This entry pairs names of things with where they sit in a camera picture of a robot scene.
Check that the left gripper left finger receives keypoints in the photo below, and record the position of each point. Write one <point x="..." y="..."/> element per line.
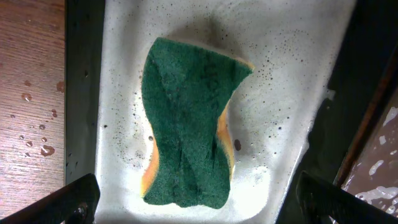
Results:
<point x="74" y="203"/>

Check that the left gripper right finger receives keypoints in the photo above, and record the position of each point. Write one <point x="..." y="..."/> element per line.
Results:
<point x="321" y="201"/>

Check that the green yellow sponge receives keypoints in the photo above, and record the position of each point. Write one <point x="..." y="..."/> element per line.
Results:
<point x="185" y="91"/>

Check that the small black soapy tray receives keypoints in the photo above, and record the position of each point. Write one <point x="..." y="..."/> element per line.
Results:
<point x="317" y="66"/>

